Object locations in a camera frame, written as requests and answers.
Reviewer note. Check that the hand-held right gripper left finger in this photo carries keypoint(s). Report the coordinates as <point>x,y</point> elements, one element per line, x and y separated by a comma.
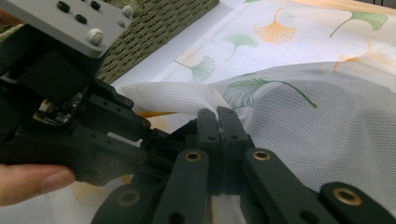
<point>214,140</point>

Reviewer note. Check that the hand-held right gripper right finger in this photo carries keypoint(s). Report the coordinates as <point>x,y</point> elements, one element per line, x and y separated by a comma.
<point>233,140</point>

